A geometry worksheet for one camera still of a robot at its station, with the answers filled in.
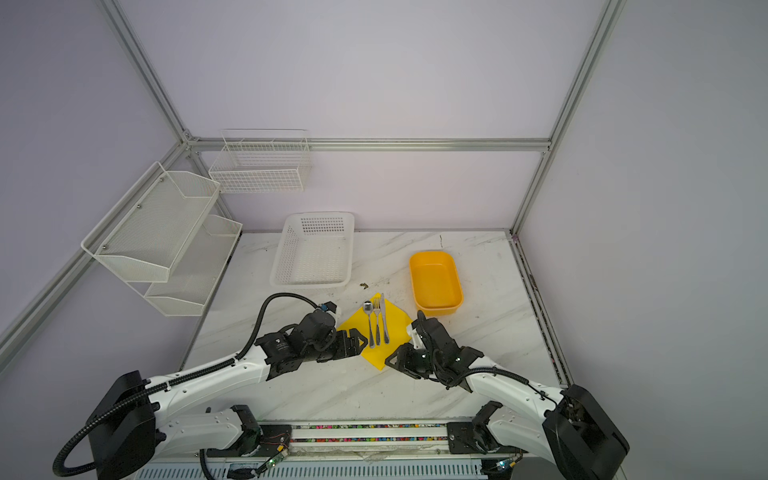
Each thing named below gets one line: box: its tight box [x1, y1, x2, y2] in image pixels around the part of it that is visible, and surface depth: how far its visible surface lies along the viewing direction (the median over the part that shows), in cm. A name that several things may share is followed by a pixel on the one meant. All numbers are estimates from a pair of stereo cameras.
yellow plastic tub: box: [410, 251, 464, 317], surface depth 107 cm
